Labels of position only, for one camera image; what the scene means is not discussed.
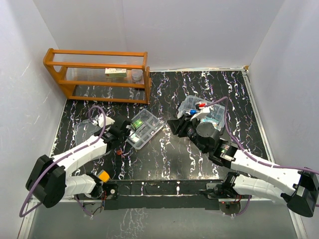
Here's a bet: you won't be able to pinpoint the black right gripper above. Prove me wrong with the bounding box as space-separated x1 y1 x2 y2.
168 113 208 154

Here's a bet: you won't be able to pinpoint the small green box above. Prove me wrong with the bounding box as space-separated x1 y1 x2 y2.
132 119 144 129

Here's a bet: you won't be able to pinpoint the clear divider tray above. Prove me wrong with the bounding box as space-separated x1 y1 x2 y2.
126 109 164 150

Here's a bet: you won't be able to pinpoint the clear first aid box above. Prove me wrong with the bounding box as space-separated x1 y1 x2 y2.
176 95 225 132

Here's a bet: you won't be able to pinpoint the teal white sachet strips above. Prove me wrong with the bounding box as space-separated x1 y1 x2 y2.
129 134 140 143

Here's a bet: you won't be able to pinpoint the white blue tube bottle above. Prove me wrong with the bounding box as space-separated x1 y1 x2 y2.
189 109 197 115

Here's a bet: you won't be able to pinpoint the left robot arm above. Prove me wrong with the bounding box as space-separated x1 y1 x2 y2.
26 116 132 208

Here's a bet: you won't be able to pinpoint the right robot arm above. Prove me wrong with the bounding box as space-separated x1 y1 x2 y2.
167 115 319 218

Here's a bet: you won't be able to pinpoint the green white medicine box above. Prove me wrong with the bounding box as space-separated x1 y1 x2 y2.
105 68 127 78

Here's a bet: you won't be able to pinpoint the clear box lid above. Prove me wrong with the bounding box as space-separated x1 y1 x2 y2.
73 119 109 156

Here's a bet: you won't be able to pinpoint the orange wooden shelf rack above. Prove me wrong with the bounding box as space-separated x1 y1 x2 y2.
43 48 152 104

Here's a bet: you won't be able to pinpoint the small clear round jar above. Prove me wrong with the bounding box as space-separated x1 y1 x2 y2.
131 69 144 83

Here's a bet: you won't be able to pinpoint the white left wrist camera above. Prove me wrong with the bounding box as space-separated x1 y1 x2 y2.
95 114 115 128

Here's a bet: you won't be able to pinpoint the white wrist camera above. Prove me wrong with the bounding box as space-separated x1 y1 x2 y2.
95 114 115 128
191 102 210 120

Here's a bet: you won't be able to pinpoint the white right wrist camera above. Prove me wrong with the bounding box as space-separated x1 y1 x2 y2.
191 102 210 120

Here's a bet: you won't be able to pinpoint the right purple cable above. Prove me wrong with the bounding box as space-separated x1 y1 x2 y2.
203 96 319 216

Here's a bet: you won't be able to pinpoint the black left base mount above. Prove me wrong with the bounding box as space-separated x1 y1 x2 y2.
79 182 118 200

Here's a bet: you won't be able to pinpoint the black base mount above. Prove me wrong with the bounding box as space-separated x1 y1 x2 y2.
199 183 239 199
79 182 118 200

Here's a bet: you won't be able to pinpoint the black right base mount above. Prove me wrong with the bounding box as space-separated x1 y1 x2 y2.
199 183 239 199

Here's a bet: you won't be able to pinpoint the aluminium frame rail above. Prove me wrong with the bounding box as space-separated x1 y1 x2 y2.
20 191 308 239

